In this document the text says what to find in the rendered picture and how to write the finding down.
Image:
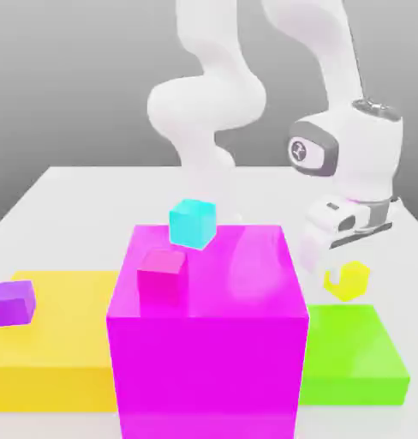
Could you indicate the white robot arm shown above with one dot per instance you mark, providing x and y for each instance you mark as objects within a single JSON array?
[{"x": 209, "y": 103}]

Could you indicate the small yellow cube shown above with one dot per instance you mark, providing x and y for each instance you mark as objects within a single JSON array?
[{"x": 354, "y": 279}]

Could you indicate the large green box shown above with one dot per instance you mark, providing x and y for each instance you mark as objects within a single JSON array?
[{"x": 349, "y": 349}]

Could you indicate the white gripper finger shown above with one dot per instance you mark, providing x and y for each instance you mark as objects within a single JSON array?
[{"x": 335, "y": 276}]

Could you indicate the large yellow box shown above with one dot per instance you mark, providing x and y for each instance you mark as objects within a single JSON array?
[{"x": 58, "y": 343}]

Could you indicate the large magenta box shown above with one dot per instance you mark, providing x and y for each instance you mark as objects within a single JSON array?
[{"x": 209, "y": 360}]

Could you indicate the small purple cube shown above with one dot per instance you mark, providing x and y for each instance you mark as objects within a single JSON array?
[{"x": 12, "y": 303}]

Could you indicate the small pink cube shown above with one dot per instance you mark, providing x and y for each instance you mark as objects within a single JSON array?
[{"x": 161, "y": 277}]

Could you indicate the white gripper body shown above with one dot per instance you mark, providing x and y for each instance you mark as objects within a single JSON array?
[{"x": 313, "y": 252}]

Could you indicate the small cyan cube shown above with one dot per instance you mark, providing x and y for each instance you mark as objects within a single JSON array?
[{"x": 192, "y": 223}]

